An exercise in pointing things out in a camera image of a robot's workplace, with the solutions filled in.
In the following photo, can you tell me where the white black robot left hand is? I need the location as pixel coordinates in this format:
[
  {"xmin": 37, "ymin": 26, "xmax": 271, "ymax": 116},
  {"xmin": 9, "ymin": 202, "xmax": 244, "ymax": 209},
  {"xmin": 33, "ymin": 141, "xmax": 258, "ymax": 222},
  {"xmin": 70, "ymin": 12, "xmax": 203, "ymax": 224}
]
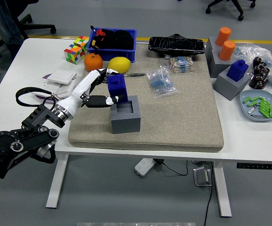
[{"xmin": 55, "ymin": 68, "xmax": 126, "ymax": 120}]

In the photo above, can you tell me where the blue seal stamp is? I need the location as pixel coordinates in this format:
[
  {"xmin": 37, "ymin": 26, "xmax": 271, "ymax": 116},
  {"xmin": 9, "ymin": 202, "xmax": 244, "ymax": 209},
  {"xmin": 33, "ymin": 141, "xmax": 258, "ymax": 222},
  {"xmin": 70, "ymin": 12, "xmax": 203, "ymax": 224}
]
[
  {"xmin": 226, "ymin": 59, "xmax": 249, "ymax": 82},
  {"xmin": 107, "ymin": 74, "xmax": 129, "ymax": 104}
]

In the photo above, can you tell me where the grey seal holder block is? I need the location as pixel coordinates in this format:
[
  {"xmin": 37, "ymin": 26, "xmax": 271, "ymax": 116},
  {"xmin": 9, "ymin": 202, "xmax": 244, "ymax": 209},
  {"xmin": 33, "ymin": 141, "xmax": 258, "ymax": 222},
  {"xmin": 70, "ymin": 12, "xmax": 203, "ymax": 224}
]
[
  {"xmin": 110, "ymin": 95, "xmax": 141, "ymax": 134},
  {"xmin": 212, "ymin": 64, "xmax": 252, "ymax": 101}
]

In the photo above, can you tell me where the orange fruit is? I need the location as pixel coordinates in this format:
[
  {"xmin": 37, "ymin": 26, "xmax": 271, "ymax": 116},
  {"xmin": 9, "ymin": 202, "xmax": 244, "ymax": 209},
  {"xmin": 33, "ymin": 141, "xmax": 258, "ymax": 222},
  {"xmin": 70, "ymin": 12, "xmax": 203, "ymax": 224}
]
[{"xmin": 83, "ymin": 53, "xmax": 104, "ymax": 73}]

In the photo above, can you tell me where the multicolour puzzle cube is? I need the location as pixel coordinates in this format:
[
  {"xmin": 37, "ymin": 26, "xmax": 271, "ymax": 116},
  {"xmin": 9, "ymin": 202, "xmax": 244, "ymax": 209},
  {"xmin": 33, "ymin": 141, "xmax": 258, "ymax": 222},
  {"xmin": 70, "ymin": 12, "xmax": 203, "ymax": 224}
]
[
  {"xmin": 73, "ymin": 35, "xmax": 90, "ymax": 54},
  {"xmin": 64, "ymin": 45, "xmax": 86, "ymax": 65}
]

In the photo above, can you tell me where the purple plate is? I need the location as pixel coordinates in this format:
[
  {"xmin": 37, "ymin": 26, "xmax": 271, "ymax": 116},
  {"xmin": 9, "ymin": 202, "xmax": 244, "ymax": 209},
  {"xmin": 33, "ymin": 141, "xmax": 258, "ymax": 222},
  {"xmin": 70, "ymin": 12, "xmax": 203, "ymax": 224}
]
[{"xmin": 34, "ymin": 73, "xmax": 68, "ymax": 104}]

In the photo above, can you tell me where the yellow lemon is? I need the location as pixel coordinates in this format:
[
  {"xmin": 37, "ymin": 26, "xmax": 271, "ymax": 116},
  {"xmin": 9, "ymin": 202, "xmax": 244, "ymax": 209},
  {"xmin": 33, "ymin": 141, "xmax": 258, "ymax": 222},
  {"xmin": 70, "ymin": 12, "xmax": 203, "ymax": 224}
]
[{"xmin": 107, "ymin": 56, "xmax": 132, "ymax": 74}]

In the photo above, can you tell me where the blue plastic bin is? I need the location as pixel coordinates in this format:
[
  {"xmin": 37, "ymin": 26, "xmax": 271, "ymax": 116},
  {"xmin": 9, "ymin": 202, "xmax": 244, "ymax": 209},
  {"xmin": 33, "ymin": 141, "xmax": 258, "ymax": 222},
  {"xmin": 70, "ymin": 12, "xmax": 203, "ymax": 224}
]
[{"xmin": 86, "ymin": 28, "xmax": 138, "ymax": 64}]

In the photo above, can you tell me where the black pouch with red tag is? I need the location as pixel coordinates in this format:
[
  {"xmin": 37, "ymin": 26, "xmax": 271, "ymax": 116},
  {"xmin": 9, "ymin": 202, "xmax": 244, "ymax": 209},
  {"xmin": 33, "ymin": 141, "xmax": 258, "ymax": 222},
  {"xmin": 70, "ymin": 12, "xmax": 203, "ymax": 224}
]
[{"xmin": 90, "ymin": 25, "xmax": 117, "ymax": 49}]

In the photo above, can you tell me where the black round cloth pouch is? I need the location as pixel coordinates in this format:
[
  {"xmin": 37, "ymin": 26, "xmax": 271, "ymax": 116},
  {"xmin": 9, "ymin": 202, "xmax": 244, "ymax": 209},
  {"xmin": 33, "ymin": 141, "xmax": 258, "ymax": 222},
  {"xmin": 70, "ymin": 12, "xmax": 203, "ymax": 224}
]
[{"xmin": 114, "ymin": 30, "xmax": 135, "ymax": 50}]

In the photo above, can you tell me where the clear bag of blue resistors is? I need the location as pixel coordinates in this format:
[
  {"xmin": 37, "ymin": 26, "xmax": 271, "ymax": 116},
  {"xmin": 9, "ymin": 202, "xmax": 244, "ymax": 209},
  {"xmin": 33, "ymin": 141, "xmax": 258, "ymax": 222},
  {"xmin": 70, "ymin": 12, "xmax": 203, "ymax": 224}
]
[{"xmin": 146, "ymin": 66, "xmax": 180, "ymax": 99}]

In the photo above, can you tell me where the black office chair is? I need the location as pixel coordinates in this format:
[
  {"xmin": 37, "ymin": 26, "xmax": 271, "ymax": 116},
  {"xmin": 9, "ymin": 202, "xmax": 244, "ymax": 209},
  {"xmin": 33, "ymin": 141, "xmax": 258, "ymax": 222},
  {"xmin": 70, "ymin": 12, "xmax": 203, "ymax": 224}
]
[{"xmin": 0, "ymin": 0, "xmax": 57, "ymax": 59}]

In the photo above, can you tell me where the grey-brown fabric mat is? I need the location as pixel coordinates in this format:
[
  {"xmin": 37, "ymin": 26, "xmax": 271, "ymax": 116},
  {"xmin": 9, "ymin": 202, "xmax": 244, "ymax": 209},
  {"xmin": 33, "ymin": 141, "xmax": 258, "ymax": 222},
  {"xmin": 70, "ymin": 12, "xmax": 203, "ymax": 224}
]
[{"xmin": 67, "ymin": 43, "xmax": 225, "ymax": 153}]

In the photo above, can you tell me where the white table leg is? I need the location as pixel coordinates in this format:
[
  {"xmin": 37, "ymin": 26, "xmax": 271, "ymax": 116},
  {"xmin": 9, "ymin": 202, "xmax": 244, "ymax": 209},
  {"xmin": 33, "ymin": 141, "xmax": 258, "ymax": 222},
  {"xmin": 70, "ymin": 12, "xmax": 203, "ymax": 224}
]
[
  {"xmin": 213, "ymin": 161, "xmax": 232, "ymax": 218},
  {"xmin": 45, "ymin": 154, "xmax": 69, "ymax": 210}
]

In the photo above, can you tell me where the taped resistor bundle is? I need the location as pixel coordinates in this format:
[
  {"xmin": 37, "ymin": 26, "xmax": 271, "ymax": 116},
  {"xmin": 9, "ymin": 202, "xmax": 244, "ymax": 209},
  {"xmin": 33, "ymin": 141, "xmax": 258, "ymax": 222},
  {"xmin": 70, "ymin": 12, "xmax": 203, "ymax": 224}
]
[{"xmin": 166, "ymin": 56, "xmax": 194, "ymax": 73}]

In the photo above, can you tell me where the person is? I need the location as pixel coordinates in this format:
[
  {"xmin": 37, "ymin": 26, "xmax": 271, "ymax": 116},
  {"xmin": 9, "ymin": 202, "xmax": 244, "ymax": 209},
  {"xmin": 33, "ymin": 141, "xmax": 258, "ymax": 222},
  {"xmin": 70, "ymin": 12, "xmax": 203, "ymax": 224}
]
[{"xmin": 0, "ymin": 0, "xmax": 25, "ymax": 91}]

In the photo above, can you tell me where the white power strip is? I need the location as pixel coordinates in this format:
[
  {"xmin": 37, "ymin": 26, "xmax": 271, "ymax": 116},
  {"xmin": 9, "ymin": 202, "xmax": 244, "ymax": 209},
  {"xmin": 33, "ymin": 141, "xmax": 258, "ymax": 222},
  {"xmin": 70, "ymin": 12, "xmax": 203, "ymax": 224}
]
[{"xmin": 134, "ymin": 157, "xmax": 157, "ymax": 177}]

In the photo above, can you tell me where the black wrapped tray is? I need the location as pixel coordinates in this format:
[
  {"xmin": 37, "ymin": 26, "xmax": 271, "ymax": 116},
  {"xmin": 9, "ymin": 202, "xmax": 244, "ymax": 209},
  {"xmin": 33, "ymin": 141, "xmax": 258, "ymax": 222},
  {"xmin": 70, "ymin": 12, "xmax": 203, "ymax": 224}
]
[{"xmin": 148, "ymin": 33, "xmax": 206, "ymax": 58}]

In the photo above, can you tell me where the tall grey holder block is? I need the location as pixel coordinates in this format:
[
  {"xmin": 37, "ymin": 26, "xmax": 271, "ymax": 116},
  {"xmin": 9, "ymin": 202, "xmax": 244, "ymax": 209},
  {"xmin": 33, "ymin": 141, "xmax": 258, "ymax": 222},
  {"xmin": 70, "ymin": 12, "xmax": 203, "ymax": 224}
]
[{"xmin": 205, "ymin": 36, "xmax": 237, "ymax": 79}]

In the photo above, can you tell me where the silver metal stand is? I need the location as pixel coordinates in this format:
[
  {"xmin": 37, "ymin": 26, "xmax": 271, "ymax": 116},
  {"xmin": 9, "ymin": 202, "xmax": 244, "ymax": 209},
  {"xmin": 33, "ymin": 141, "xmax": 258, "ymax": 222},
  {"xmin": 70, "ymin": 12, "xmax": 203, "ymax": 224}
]
[{"xmin": 192, "ymin": 166, "xmax": 213, "ymax": 187}]

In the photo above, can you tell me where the orange cylinder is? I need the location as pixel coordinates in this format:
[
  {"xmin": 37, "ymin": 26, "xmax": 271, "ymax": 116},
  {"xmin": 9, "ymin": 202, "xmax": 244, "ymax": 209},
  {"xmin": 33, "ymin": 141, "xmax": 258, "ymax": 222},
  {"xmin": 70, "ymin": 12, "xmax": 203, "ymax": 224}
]
[
  {"xmin": 215, "ymin": 26, "xmax": 232, "ymax": 47},
  {"xmin": 218, "ymin": 40, "xmax": 237, "ymax": 62}
]

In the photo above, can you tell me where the blue-grey plate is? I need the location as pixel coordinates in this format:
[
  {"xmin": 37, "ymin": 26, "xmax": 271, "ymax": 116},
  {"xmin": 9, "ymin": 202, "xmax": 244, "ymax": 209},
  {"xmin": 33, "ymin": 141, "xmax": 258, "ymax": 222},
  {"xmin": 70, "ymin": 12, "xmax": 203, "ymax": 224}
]
[{"xmin": 239, "ymin": 89, "xmax": 272, "ymax": 122}]

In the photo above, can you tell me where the black office chair base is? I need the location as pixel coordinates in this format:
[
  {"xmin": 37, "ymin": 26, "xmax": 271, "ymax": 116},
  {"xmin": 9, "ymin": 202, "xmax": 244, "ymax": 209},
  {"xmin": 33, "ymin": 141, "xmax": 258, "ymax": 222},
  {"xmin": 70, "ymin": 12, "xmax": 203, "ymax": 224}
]
[{"xmin": 205, "ymin": 0, "xmax": 256, "ymax": 21}]

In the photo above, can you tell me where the large clear plastic bag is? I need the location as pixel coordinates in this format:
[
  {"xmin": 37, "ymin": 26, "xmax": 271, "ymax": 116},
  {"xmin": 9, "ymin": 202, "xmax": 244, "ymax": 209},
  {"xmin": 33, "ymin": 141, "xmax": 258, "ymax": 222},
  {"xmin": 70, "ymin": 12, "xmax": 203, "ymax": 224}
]
[{"xmin": 233, "ymin": 44, "xmax": 272, "ymax": 71}]

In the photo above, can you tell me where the black table control panel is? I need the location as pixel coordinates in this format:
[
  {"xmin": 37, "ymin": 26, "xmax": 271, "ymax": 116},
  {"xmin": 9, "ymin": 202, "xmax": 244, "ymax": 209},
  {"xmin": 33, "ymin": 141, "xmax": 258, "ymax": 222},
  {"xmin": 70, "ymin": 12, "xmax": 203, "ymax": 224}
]
[{"xmin": 236, "ymin": 162, "xmax": 272, "ymax": 170}]

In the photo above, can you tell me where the white blank wall panel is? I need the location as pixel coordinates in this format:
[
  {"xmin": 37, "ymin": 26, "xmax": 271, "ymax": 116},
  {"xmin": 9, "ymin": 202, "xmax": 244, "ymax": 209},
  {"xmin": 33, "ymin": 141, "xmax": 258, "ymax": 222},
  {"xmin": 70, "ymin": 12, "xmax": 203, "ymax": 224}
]
[{"xmin": 53, "ymin": 79, "xmax": 77, "ymax": 99}]

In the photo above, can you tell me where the white wall switch panel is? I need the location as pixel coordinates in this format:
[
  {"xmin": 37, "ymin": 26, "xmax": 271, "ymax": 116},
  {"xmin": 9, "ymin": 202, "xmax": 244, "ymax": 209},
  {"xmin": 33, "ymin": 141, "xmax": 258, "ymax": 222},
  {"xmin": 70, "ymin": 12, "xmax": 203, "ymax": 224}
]
[{"xmin": 47, "ymin": 70, "xmax": 77, "ymax": 85}]

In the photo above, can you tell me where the black plug with cord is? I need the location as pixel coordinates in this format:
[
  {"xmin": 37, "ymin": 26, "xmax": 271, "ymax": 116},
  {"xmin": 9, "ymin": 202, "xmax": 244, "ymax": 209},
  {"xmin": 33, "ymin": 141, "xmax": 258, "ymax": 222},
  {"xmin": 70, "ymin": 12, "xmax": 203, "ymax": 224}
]
[{"xmin": 154, "ymin": 159, "xmax": 190, "ymax": 177}]

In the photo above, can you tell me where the black floor cable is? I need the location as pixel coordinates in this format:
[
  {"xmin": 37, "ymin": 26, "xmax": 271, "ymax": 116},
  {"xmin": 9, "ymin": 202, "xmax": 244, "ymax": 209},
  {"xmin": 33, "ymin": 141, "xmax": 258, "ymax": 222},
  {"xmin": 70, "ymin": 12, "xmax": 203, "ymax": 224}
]
[{"xmin": 203, "ymin": 182, "xmax": 214, "ymax": 226}]

